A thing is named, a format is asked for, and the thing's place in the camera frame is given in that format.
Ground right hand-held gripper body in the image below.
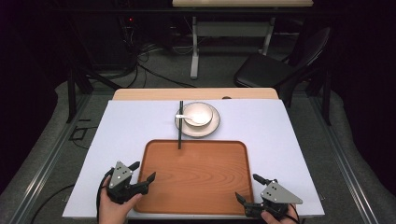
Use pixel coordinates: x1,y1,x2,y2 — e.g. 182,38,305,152
243,177,304,220

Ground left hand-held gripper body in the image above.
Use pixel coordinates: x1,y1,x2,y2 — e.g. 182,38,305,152
106,161,150,205

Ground person's right hand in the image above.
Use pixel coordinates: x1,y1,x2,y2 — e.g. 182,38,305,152
260,203,301,224

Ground person's left hand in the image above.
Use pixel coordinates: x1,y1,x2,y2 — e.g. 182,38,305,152
97,175,144,224

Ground white table mat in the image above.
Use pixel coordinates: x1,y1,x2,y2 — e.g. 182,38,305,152
62,98,326,220

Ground wooden tray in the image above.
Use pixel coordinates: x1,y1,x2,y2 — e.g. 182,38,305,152
133,139,255,217

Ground dark chopstick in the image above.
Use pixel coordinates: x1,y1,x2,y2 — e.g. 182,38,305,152
177,100,182,150
180,100,185,147

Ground white plate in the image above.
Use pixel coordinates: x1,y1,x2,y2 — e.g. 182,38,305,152
174,102,221,138

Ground white spoon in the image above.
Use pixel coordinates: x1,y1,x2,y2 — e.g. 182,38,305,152
175,113,201,124

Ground white bowl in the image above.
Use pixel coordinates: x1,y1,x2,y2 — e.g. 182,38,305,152
183,102,215,127

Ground light wooden table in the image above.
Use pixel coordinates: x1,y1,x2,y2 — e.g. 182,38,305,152
111,87,280,101

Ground black metal stand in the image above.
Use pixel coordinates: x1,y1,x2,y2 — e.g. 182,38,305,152
65,60,123,124

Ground black chair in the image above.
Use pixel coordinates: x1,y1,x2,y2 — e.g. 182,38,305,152
233,26,332,126

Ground dark equipment rack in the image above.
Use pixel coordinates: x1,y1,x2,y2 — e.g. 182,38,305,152
74,12,139,71

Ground white desk with metal legs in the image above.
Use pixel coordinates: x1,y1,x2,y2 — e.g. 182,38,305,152
172,0,315,80

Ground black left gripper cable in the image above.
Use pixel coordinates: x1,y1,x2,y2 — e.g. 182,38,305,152
95,167,116,224

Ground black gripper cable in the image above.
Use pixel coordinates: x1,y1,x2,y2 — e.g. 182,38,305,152
95,167,116,224
284,203,303,224

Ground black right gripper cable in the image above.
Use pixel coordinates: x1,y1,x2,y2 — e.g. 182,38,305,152
284,203,303,224

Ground metal floor rail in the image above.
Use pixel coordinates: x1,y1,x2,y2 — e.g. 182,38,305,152
307,92,381,224
8,93,93,224

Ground black floor cable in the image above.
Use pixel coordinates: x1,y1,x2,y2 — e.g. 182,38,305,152
29,183,77,224

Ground bundle of floor cables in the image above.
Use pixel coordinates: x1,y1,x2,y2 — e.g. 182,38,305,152
120,18,198,90

